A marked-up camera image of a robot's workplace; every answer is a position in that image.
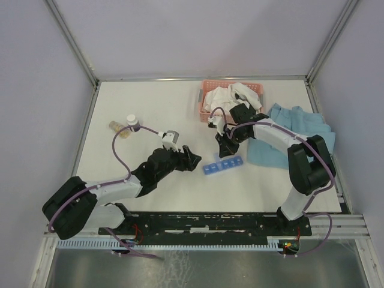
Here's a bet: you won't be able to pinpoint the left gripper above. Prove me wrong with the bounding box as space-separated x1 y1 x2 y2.
156 145 201 182

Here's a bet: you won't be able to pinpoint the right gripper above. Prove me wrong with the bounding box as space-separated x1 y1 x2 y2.
215 127 248 158

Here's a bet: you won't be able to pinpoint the blue weekly pill organizer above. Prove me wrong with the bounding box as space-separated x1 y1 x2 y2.
202 153 244 176

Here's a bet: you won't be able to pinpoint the white capped pill bottle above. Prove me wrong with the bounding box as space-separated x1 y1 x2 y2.
126 114 141 132

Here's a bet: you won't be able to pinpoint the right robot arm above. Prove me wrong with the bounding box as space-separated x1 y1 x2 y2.
208 104 336 235

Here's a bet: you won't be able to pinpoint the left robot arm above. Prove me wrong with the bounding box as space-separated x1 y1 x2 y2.
42 145 202 240

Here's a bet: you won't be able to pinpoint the clear pill bottle yellow pills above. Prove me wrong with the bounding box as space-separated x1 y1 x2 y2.
109 121 131 139

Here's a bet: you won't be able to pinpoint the light blue cloth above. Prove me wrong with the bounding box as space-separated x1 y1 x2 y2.
247 103 336 170

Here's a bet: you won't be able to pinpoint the white cloth in basket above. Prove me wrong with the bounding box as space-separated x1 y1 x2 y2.
202 82 263 114

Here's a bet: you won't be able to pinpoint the pink plastic basket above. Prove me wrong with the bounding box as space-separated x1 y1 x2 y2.
198 80 264 122

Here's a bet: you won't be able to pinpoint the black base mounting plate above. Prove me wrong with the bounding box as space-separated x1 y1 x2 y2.
112 212 312 246

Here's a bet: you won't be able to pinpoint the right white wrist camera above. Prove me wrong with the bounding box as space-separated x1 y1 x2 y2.
208 116 225 136

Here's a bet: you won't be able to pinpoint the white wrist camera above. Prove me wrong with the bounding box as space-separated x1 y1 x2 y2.
158 130 179 152
208 116 225 136

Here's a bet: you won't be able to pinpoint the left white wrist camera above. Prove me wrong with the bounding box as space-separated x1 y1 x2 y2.
158 130 179 152

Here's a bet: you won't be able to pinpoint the white slotted cable duct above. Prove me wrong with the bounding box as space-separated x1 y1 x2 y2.
56 236 286 251

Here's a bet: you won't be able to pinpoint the right aluminium frame post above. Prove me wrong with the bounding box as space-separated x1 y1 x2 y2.
306 0 361 85

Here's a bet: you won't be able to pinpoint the aluminium frame post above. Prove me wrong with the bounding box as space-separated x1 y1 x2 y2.
45 0 100 88
306 0 361 85

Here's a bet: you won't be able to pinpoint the aluminium front rail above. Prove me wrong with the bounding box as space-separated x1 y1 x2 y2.
43 213 369 239

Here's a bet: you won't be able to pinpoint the left aluminium frame post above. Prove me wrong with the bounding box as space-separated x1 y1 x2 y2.
45 0 100 88

